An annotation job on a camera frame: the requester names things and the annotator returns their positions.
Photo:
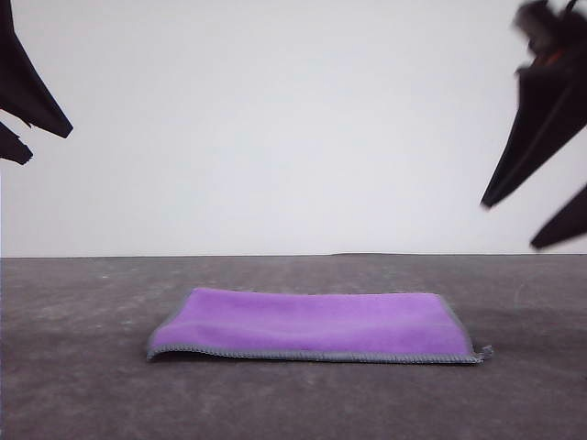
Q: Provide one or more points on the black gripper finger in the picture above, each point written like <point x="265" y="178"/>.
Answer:
<point x="566" y="222"/>
<point x="27" y="91"/>
<point x="11" y="146"/>
<point x="541" y="128"/>

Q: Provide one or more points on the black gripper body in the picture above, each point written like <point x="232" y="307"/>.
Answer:
<point x="559" y="27"/>

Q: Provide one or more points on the purple towel with grey hem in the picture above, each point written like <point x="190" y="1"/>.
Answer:
<point x="298" y="325"/>

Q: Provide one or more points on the grey table cloth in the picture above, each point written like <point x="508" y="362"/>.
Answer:
<point x="91" y="403"/>

